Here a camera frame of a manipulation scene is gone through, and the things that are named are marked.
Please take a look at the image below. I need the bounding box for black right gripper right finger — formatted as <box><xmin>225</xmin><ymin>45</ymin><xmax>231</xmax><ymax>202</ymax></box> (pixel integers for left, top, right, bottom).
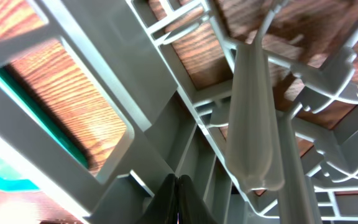
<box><xmin>177</xmin><ymin>175</ymin><xmax>217</xmax><ymax>224</ymax></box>

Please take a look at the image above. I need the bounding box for teal serving tray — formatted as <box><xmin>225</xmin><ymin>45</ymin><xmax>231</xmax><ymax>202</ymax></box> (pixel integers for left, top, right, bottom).
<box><xmin>0</xmin><ymin>67</ymin><xmax>90</xmax><ymax>192</ymax></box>

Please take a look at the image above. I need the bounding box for grey plastic dishwasher rack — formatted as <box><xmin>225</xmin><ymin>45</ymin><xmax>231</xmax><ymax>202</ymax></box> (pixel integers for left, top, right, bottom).
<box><xmin>0</xmin><ymin>1</ymin><xmax>358</xmax><ymax>223</ymax></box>

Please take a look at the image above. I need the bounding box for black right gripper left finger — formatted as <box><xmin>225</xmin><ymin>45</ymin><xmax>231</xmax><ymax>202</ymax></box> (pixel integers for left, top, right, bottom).
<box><xmin>136</xmin><ymin>174</ymin><xmax>177</xmax><ymax>224</ymax></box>

